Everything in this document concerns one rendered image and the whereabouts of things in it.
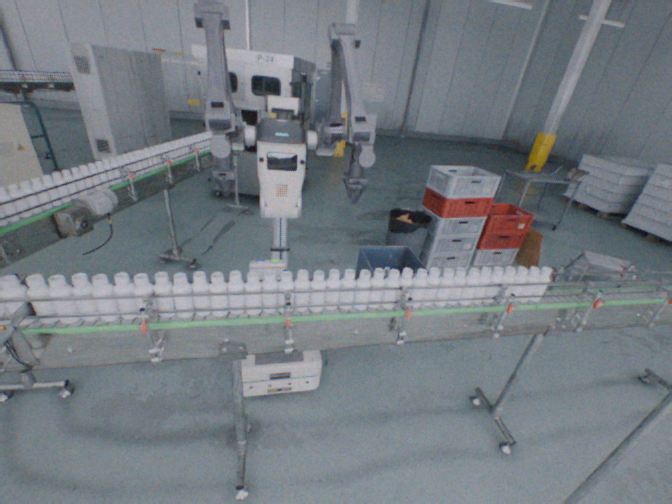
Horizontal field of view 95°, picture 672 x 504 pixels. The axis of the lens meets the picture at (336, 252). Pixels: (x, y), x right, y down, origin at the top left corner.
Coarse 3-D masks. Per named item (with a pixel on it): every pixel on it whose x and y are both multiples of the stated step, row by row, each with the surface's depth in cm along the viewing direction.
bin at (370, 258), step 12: (360, 252) 181; (372, 252) 186; (384, 252) 187; (396, 252) 189; (408, 252) 187; (360, 264) 181; (372, 264) 190; (384, 264) 192; (396, 264) 194; (408, 264) 187; (420, 264) 173; (372, 276) 160; (384, 276) 157
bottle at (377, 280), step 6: (378, 270) 121; (378, 276) 118; (372, 282) 120; (378, 282) 119; (384, 282) 120; (372, 294) 122; (378, 294) 121; (372, 300) 123; (378, 300) 123; (372, 306) 124; (378, 306) 125
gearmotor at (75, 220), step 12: (96, 192) 189; (108, 192) 194; (72, 204) 179; (84, 204) 178; (96, 204) 182; (108, 204) 187; (60, 216) 170; (72, 216) 171; (84, 216) 177; (108, 216) 191; (60, 228) 174; (72, 228) 173; (84, 228) 178; (108, 240) 200
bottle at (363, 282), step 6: (366, 270) 119; (360, 276) 118; (366, 276) 116; (360, 282) 118; (366, 282) 117; (354, 294) 122; (360, 294) 119; (366, 294) 119; (354, 300) 122; (360, 300) 120; (366, 300) 121; (354, 306) 123; (360, 306) 122; (366, 306) 123
